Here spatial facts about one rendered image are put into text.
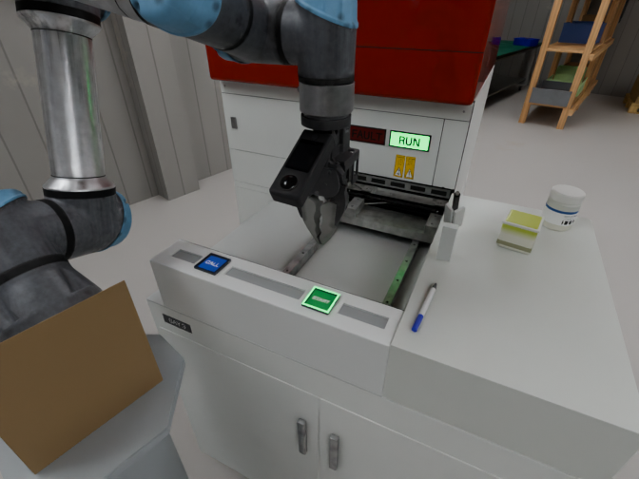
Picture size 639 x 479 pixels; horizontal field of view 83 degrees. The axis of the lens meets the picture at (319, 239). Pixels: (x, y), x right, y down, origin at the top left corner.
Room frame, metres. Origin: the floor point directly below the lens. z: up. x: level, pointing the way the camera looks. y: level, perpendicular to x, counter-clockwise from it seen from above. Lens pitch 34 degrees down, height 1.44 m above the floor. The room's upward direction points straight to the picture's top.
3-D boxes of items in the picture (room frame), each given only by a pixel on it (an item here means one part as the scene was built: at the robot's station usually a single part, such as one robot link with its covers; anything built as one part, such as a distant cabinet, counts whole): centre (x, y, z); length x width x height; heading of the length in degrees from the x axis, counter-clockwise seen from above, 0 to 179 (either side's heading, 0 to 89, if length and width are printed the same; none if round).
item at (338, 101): (0.52, -0.01, 1.33); 0.08 x 0.08 x 0.05
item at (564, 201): (0.78, -0.60, 1.01); 0.07 x 0.07 x 0.10
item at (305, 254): (0.86, 0.03, 0.84); 0.50 x 0.02 x 0.03; 154
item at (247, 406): (0.73, -0.13, 0.41); 0.96 x 0.64 x 0.82; 64
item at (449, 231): (0.66, -0.28, 1.03); 0.06 x 0.04 x 0.13; 154
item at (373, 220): (0.98, -0.18, 0.87); 0.36 x 0.08 x 0.03; 64
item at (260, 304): (0.56, 0.11, 0.89); 0.55 x 0.09 x 0.14; 64
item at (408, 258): (0.74, -0.22, 0.84); 0.50 x 0.02 x 0.03; 154
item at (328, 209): (0.52, -0.02, 1.14); 0.06 x 0.03 x 0.09; 154
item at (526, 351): (0.61, -0.41, 0.89); 0.62 x 0.35 x 0.14; 154
